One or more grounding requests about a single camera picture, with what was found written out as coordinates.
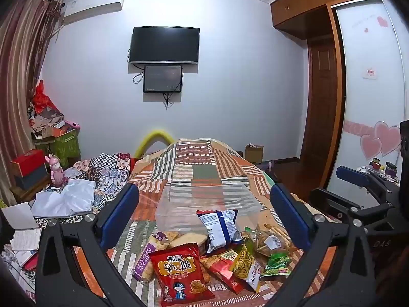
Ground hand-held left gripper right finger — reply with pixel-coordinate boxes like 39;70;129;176
269;184;379;307

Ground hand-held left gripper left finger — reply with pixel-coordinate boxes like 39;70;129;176
35;183;151;307

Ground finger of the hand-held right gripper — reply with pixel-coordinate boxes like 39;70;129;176
309;188;393;227
337;165;401;199

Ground clear fried pastry packet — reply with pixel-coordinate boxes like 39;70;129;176
246;224;298;258

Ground purple and yellow snack packet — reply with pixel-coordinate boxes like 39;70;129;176
132;232;170;283

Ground clear packet of bread slices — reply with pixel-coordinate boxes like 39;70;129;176
166;230;210;257

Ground clear plastic container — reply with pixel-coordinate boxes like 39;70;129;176
154;184;266;235

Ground red cartoon snack packet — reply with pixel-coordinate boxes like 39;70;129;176
148;243;215;307

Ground white cabinet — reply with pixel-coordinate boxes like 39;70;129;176
356;165;400;187

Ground checkered patterned quilt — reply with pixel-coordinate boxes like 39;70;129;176
64;153;131;215

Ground green pea snack packet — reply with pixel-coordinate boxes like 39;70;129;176
260;251;293;277

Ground white crumpled cloth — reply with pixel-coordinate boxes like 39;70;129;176
31;179;96;218

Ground small cardboard box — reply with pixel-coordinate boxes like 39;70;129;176
245;144;264;163

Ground yellow stick snack packet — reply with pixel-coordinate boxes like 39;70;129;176
230;243;263;293

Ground blue and white snack packet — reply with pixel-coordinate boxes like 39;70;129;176
196;209;242;256

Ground pink rabbit figurine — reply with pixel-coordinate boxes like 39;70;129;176
45;153;68;187

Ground white sliding wardrobe door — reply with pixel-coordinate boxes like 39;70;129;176
326;0;409;193

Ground brown wooden door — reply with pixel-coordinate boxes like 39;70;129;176
300;37;340;167

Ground yellow foam tube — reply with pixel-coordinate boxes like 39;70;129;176
134;129;176;159

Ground green patterned box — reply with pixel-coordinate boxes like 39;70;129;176
35;129;80;168

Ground red and orange snack packet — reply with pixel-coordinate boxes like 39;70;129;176
200;251;246;295

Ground dark grey box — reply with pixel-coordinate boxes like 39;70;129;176
14;165;49;190

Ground open white notebook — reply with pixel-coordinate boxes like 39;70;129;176
2;202;43;250

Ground red gift box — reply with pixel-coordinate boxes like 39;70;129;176
10;150;47;177

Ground red plastic bag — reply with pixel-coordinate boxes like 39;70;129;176
32;80;54;114

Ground striped brown curtain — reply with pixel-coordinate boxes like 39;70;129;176
0;0;64;206

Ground white air conditioner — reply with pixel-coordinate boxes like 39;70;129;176
62;0;123;25

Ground small black wall monitor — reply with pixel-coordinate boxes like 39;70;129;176
143;65;183;93

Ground black wall television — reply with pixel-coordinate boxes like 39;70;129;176
129;26;201;65

